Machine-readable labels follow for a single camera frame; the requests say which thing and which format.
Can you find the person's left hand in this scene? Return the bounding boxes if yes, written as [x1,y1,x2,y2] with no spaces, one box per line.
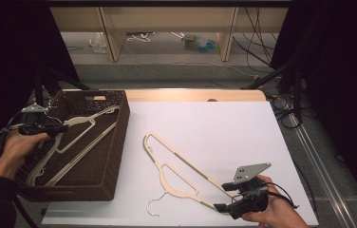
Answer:
[0,129,51,181]

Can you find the black stand legs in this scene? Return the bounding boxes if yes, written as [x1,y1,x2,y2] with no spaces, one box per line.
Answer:
[241,60,305,125]
[33,66,91,106]

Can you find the person's right hand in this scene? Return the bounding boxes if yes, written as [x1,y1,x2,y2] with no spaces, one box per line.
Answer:
[241,175,310,228]

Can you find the black curtain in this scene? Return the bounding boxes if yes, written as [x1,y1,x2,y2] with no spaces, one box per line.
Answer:
[0,0,81,134]
[270,0,357,217]

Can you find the cream plastic clothes hanger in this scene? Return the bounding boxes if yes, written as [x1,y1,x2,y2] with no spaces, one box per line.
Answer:
[25,104,122,188]
[44,122,119,187]
[142,131,235,219]

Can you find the metal floor rail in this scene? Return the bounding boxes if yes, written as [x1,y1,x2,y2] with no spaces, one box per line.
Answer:
[288,112,357,228]

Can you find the hanging black cables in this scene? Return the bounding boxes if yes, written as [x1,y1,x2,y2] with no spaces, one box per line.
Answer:
[232,8,279,68]

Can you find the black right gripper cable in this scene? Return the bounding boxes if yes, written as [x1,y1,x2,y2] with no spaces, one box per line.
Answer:
[260,180,300,210]

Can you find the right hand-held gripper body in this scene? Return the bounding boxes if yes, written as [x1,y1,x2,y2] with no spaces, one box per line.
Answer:
[229,161,272,220]

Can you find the clear plastic bag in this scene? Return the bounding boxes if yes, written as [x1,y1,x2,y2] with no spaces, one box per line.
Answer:
[87,31,108,54]

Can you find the white table mat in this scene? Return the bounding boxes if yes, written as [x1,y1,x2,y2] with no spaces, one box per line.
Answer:
[41,100,320,227]

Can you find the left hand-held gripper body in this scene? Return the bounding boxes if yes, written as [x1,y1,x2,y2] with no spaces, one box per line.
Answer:
[17,102,53,136]

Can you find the colourful plastic items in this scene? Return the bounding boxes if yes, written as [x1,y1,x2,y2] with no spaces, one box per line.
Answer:
[182,33,220,54]

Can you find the brown woven basket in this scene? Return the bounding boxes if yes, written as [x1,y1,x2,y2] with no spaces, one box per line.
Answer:
[14,89,131,202]

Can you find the black floor cables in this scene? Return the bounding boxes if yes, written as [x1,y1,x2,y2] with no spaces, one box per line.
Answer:
[269,94,302,130]

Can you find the beige wooden furniture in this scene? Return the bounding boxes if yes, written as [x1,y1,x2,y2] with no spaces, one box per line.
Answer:
[49,7,290,63]

